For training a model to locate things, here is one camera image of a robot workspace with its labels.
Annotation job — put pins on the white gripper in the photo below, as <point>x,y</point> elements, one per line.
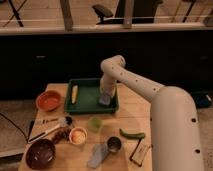
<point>108,85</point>

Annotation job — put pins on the grey sponge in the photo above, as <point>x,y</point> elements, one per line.
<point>105,99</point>

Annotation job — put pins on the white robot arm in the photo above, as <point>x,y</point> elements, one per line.
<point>175,136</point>

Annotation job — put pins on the green plastic tray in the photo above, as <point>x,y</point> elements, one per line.
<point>88,95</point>

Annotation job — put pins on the yellow corn cob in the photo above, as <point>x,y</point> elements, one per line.
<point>74,94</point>

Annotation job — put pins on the green plastic cup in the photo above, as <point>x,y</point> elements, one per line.
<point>94,124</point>

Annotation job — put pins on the small cup with orange contents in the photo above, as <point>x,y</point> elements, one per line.
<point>78,136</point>

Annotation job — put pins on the orange bowl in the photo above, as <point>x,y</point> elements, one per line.
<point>48,100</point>

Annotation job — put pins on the metal measuring cup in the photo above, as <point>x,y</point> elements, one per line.
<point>114,144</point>

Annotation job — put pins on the green pepper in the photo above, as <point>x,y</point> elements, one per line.
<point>131,135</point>

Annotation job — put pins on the grey cloth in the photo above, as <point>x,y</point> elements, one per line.
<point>99,154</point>

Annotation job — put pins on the brown pine cone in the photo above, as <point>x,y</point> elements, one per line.
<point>61,134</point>

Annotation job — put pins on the black framed wooden block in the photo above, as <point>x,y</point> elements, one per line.
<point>139,153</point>

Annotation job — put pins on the black office chair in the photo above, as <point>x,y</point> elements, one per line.
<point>144,12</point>

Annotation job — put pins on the dark brown bowl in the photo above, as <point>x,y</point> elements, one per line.
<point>40,154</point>

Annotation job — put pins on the white handled brush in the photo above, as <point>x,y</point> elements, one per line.
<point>62,122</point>

